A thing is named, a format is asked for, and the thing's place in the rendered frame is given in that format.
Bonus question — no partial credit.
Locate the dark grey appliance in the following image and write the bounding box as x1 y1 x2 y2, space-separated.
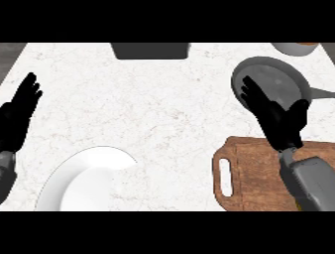
109 42 192 61

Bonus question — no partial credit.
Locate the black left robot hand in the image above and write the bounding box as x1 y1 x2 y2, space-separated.
0 71 45 159

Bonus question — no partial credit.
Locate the brown wooden cutting board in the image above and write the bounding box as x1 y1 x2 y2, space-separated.
212 136 335 212

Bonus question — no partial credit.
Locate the white plate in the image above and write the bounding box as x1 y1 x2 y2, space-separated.
34 145 138 212

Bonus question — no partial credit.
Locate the grey frying pan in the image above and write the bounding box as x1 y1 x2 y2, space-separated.
230 56 335 113

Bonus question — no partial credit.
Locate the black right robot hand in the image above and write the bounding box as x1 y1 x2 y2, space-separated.
240 75 311 153

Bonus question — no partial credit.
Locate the grey pot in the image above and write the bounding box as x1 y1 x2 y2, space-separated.
270 42 320 58

